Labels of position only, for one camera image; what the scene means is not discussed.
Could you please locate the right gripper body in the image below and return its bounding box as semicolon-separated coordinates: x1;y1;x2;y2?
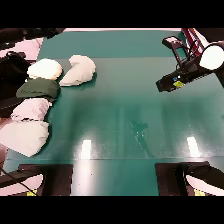
155;59;214;94

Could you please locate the white T-shirt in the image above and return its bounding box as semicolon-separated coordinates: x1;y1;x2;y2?
59;54;97;87

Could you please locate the white garment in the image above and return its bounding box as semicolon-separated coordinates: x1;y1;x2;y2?
0;119;51;158
26;57;64;81

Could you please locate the dark green garment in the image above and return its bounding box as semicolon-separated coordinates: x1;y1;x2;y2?
15;77;62;102

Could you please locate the pale pink garment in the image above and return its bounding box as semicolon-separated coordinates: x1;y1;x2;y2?
10;97;53;123

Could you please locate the black garment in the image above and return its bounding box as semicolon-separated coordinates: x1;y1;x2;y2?
0;50;32;102

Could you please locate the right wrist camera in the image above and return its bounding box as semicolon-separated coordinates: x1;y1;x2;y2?
161;35;194;70

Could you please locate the black cable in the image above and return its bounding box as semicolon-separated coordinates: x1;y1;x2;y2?
0;169;28;191

